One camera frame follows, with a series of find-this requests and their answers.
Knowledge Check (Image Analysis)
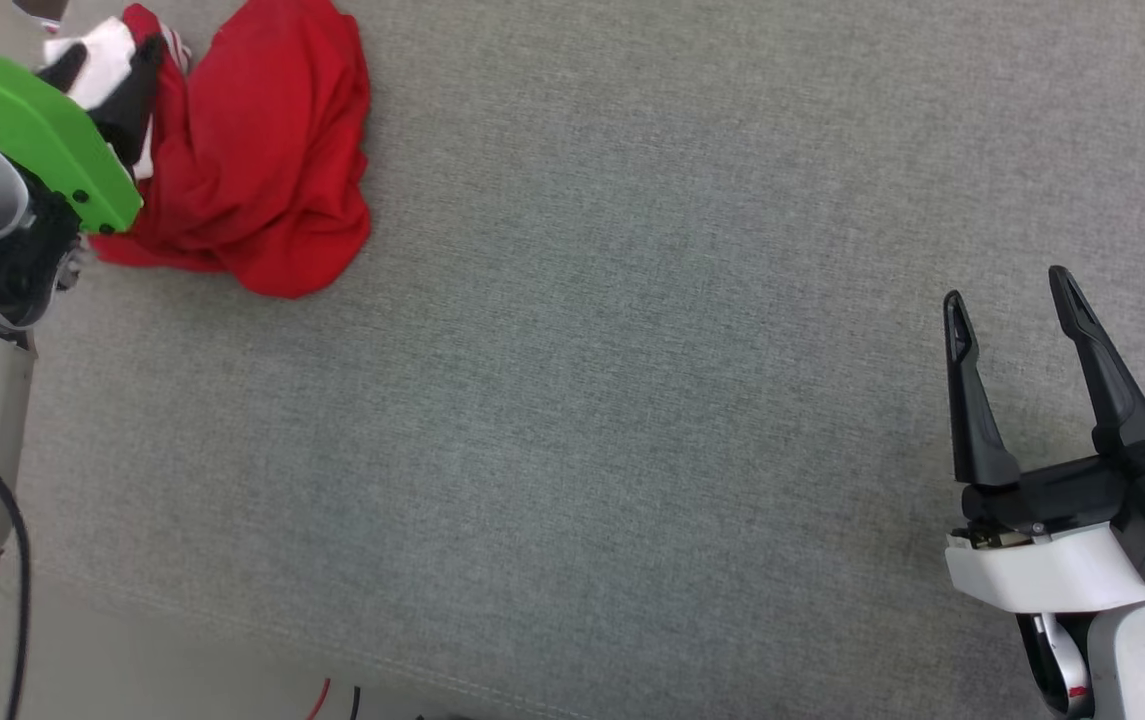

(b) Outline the red and white shirt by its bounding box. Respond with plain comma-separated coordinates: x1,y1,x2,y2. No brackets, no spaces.
42,0,373,299

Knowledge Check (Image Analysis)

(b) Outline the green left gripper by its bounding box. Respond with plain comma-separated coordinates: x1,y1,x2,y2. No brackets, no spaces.
0,38,168,236

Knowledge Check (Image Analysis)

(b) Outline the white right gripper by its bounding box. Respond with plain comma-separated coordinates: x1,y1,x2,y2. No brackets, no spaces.
944,265,1145,613

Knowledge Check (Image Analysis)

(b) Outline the grey fabric sofa cushion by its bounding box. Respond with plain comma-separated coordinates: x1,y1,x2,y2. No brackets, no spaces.
0,0,1145,720

